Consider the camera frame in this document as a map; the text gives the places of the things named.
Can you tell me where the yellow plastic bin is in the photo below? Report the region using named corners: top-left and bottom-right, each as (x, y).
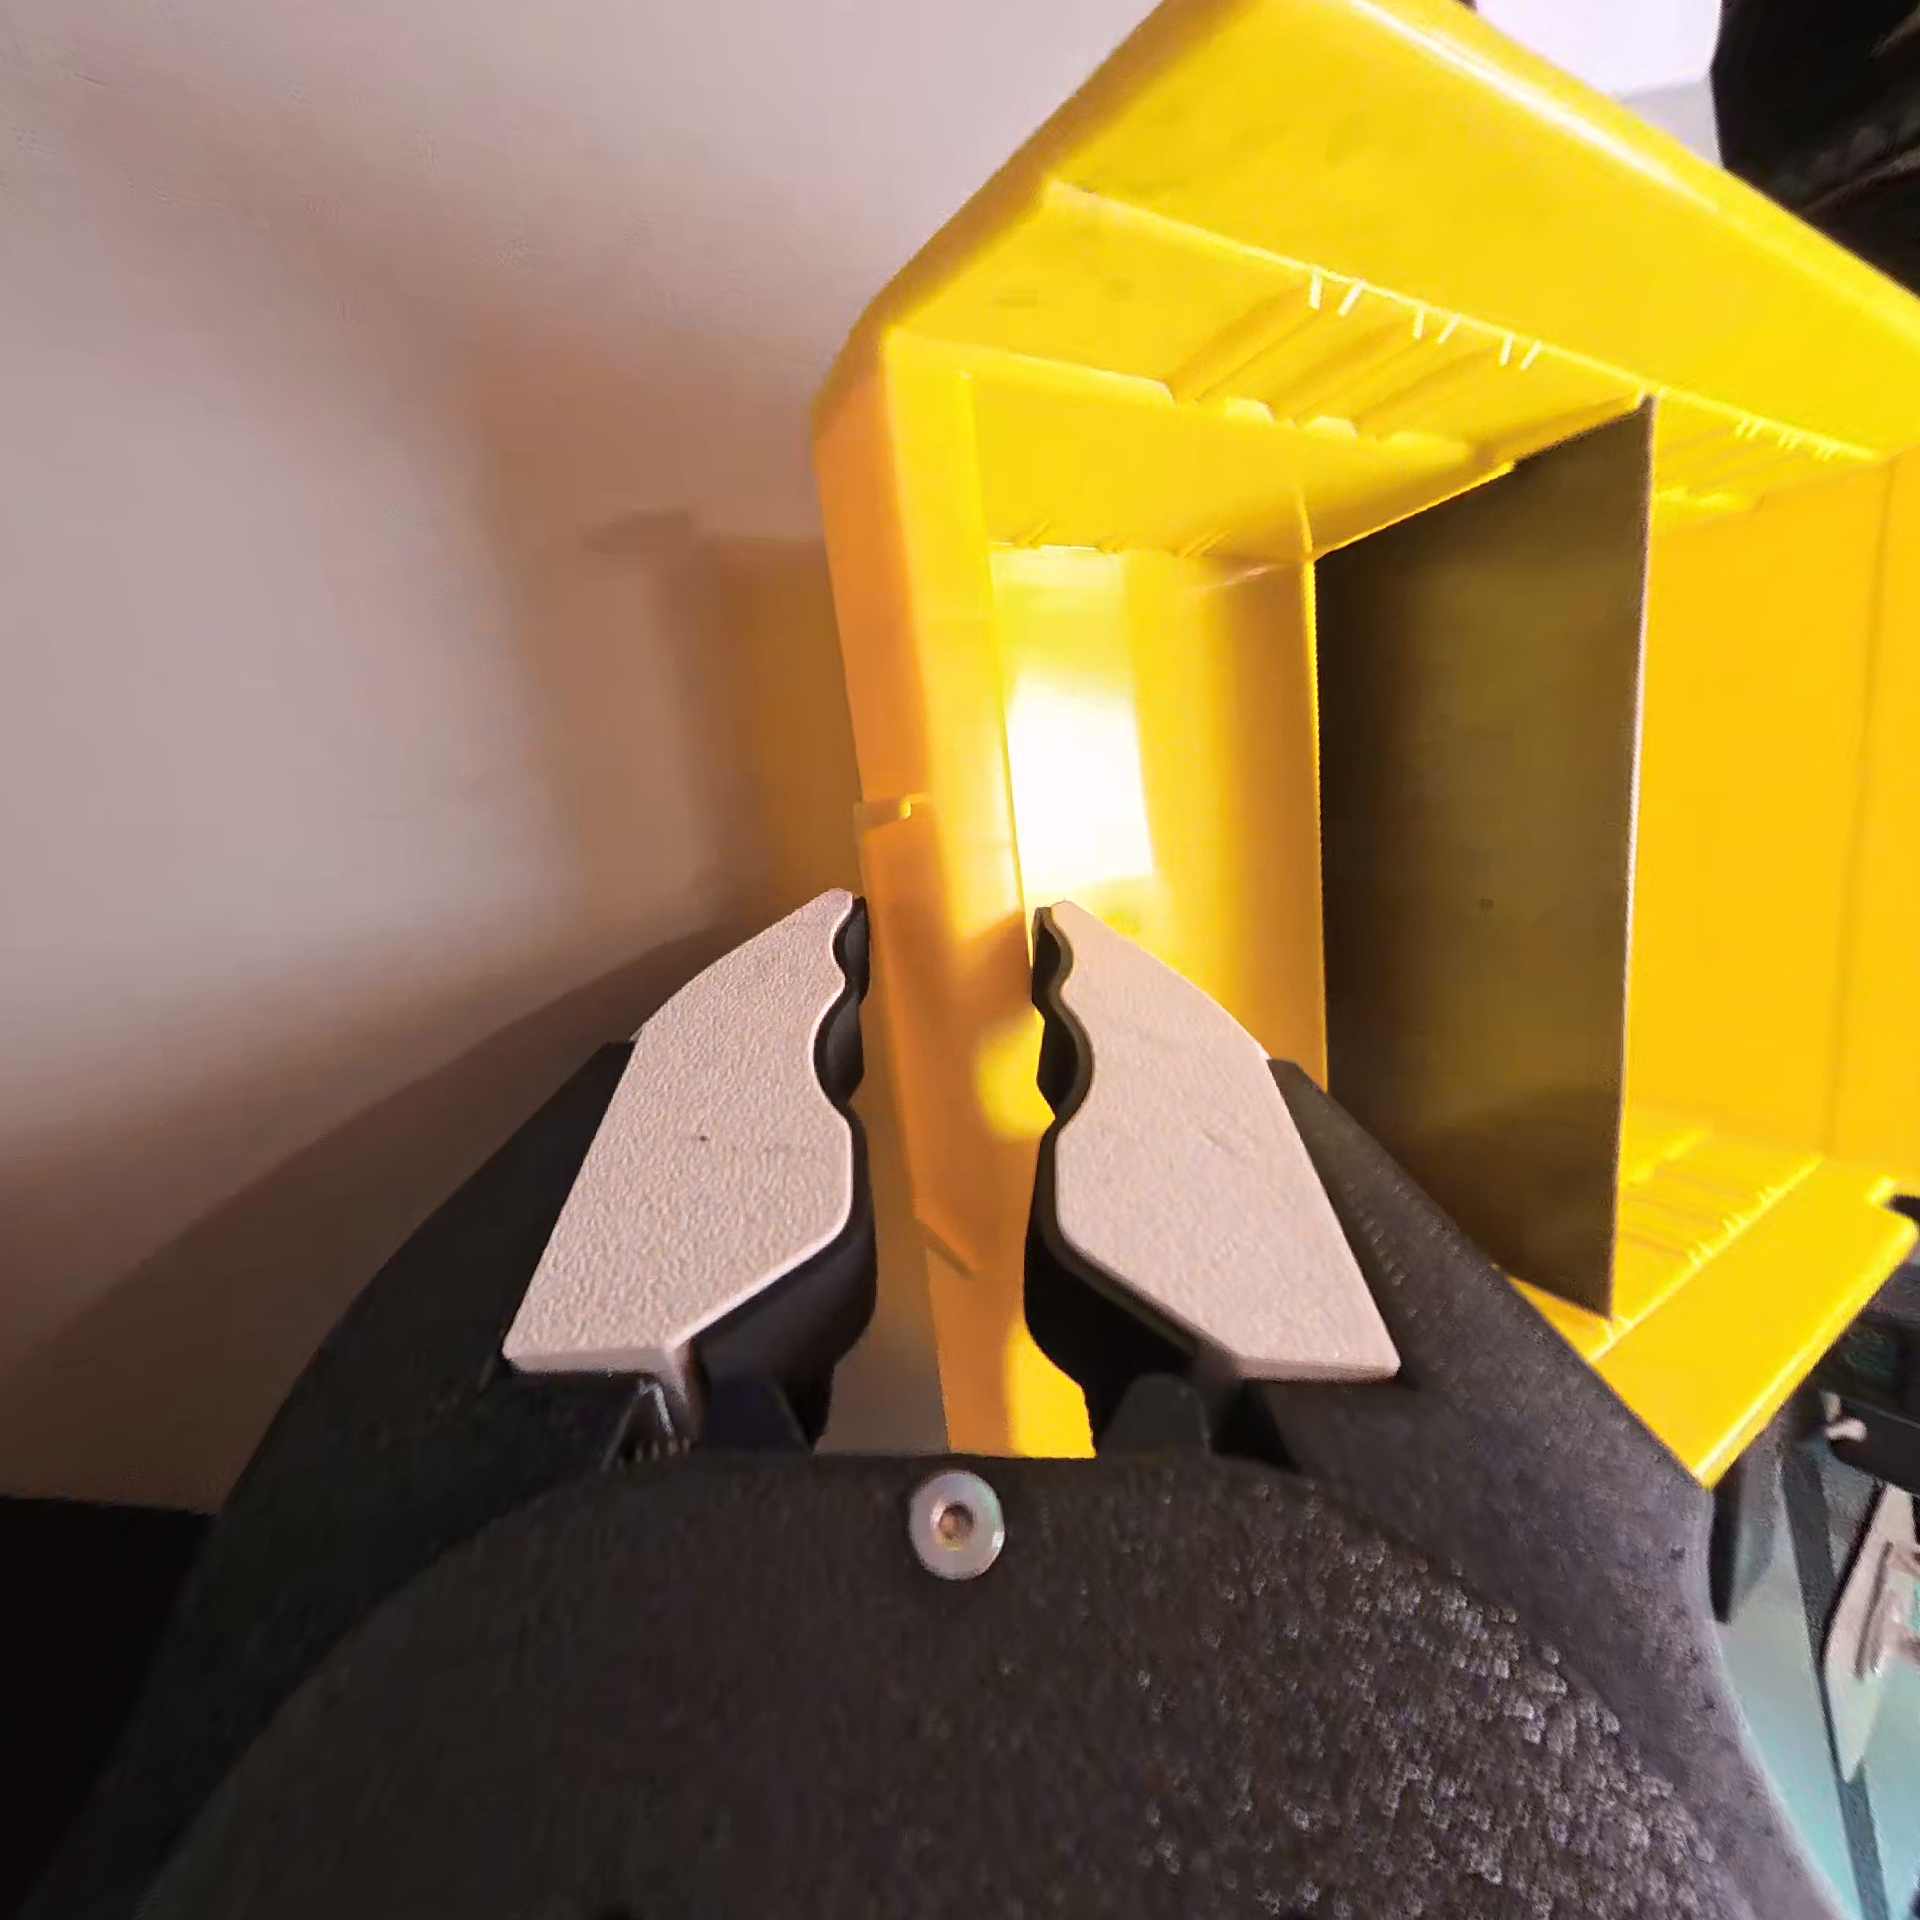
top-left (810, 0), bottom-right (1920, 1489)

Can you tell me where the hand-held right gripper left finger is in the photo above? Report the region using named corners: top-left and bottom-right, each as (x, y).
top-left (501, 888), bottom-right (882, 1389)

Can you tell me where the grey bin divider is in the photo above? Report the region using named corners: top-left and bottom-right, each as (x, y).
top-left (1314, 397), bottom-right (1659, 1325)

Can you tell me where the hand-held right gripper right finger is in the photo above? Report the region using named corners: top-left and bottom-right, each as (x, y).
top-left (1026, 899), bottom-right (1405, 1389)

